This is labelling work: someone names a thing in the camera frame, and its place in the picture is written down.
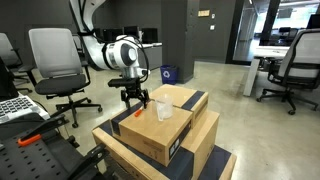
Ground silver laptop black keys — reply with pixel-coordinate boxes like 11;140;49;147
0;56;51;125

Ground black office chair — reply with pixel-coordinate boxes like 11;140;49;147
278;26;299;43

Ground blue recycling bin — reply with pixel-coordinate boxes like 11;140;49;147
160;64;179;86

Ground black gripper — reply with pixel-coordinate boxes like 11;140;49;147
120;84;151;110

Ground small cardboard box printed label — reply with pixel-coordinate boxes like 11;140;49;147
110;97;194;168

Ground white mesh black frame chair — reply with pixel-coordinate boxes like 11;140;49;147
255;28;320;116

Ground black clamp orange handle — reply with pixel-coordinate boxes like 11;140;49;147
64;143;111;180
16;113;68;148

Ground large cardboard box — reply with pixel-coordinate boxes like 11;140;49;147
91;109;221;180

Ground long white office desk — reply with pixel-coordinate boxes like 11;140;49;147
243;45;291;98

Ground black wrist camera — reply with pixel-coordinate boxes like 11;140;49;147
107;77;142;89

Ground beige wall sign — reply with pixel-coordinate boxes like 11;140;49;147
197;9;211;18

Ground clear plastic measuring cup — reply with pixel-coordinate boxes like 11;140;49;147
154;93;175;122

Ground grey white office desk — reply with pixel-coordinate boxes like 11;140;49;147
138;41;164;73

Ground small cardboard box dark tape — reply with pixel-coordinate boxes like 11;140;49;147
146;83;209;129

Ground flat cardboard box dark tape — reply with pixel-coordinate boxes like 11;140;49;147
196;143;238;180

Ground grey mesh office chair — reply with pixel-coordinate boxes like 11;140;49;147
27;27;104;129
0;32;34;94
71;33;98;68

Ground orange capped white marker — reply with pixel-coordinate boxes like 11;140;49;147
133;107;145;118

